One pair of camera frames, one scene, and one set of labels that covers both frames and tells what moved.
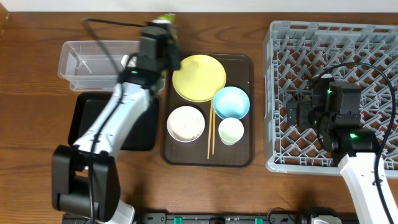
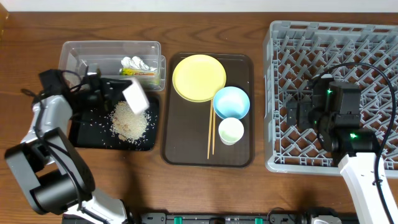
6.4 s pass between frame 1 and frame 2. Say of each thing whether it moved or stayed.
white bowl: moved
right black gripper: stayed
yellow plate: stayed
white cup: stayed
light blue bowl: stayed
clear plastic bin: stayed
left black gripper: moved
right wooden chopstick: stayed
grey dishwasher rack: stayed
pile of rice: moved
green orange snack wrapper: moved
